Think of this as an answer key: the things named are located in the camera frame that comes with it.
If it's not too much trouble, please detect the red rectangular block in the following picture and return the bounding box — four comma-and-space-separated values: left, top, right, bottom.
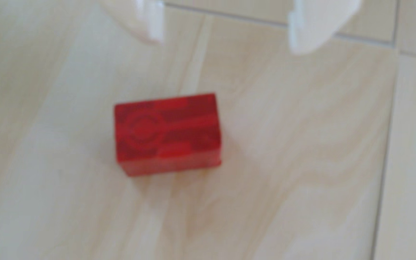
113, 93, 223, 177

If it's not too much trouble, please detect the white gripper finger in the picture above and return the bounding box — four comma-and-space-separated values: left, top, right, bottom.
100, 0, 165, 45
288, 0, 362, 55

